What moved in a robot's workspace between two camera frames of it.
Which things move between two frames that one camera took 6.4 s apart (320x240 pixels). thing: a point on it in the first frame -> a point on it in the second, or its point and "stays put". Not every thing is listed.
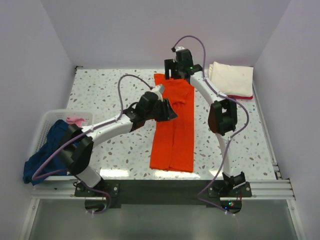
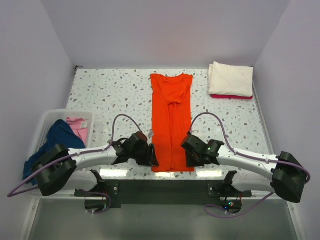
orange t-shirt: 173,139 stays put
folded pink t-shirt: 240,97 stays put
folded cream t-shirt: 233,80 stays put
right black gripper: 169,64 -> 190,162
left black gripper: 167,113 -> 150,159
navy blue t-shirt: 57,163 stays put
